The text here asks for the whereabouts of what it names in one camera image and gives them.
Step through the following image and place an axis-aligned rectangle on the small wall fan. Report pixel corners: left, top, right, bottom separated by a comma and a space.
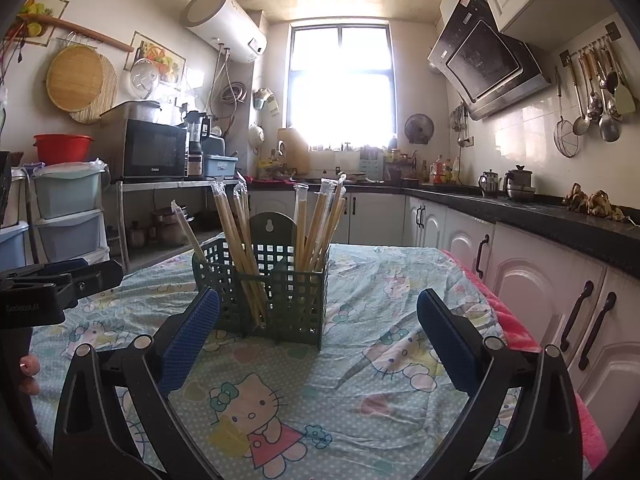
404, 113, 435, 146

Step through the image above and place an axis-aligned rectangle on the blue plastic box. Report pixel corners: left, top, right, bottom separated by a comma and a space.
202, 155, 240, 178

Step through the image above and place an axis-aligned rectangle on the red plastic bucket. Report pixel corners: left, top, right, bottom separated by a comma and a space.
33, 133, 94, 165

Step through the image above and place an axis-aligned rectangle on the black kitchen countertop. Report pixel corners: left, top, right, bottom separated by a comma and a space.
247, 180, 640, 266

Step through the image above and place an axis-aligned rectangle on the fruit picture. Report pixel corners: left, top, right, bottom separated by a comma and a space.
17, 0, 68, 46
131, 31, 187, 86

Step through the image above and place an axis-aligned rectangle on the wooden cutting board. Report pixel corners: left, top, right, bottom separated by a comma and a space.
277, 128, 311, 176

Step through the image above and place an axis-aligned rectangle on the person's left hand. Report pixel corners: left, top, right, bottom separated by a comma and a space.
19, 354, 42, 397

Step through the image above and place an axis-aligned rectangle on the small metal kettle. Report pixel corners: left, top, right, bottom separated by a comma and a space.
478, 169, 502, 198

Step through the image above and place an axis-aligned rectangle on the wooden rolling pin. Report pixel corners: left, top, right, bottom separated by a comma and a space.
22, 12, 136, 53

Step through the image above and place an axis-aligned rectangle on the cluster of small hanging utensils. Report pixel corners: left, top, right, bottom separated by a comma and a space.
448, 102, 468, 148

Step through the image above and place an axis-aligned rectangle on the pale green organizer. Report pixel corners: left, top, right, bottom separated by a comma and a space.
359, 146, 386, 177

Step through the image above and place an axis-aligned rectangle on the round bamboo sieve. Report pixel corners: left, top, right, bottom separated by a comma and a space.
46, 44, 118, 113

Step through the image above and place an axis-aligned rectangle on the window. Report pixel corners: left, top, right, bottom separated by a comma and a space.
287, 20, 398, 153

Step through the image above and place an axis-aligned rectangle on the wire mesh skimmer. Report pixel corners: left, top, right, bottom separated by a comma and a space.
552, 67, 583, 158

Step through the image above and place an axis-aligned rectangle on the metal shelf rack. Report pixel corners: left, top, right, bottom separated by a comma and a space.
107, 177, 241, 271

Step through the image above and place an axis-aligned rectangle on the cartoon cat printed tablecloth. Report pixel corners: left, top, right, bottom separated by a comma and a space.
27, 242, 593, 480

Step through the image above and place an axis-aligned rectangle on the ginger root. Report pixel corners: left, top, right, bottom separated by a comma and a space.
564, 182, 626, 221

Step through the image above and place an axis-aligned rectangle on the coiled hose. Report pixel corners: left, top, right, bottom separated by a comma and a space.
222, 82, 248, 106

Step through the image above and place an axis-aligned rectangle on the glass pot lid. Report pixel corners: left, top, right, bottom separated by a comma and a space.
129, 58, 162, 98

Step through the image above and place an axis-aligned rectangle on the black range hood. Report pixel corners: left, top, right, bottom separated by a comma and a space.
427, 0, 551, 122

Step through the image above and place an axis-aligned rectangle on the dish drying rack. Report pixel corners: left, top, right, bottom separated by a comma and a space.
385, 150, 418, 183

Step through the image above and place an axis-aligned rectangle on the white water heater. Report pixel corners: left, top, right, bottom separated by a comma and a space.
180, 0, 268, 65

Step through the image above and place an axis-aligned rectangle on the pastel plastic drawer tower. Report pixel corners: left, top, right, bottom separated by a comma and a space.
31, 162, 111, 261

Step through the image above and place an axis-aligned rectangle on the bunch of chopsticks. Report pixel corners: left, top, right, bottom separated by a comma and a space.
170, 172, 348, 331

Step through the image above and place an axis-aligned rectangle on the round woven straw mat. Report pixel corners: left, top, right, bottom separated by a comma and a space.
70, 55, 119, 125

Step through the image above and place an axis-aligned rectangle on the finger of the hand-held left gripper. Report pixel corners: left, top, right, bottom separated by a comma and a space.
0, 258, 91, 286
54, 260, 124, 307

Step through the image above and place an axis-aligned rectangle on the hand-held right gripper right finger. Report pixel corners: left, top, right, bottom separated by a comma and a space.
416, 287, 589, 480

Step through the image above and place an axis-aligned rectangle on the black microwave oven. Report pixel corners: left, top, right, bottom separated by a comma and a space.
102, 117, 190, 181

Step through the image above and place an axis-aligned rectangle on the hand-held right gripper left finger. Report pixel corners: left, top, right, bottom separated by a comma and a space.
52, 286, 223, 480

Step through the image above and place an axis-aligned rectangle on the cluster of condiment bottles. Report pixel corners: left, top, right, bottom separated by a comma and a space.
420, 155, 463, 184

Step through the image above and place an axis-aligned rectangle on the green plastic utensil basket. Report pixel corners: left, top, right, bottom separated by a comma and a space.
191, 212, 331, 350

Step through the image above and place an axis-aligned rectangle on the utensil hanging rail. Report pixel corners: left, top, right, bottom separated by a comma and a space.
559, 24, 621, 67

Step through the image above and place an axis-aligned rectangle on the stainless steel pot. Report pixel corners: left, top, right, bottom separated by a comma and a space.
150, 205, 188, 246

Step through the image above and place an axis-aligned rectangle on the row of hanging metal ladles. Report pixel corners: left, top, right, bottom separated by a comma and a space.
570, 45, 623, 143

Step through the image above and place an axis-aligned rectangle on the blender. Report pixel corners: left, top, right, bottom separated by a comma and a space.
184, 110, 213, 178

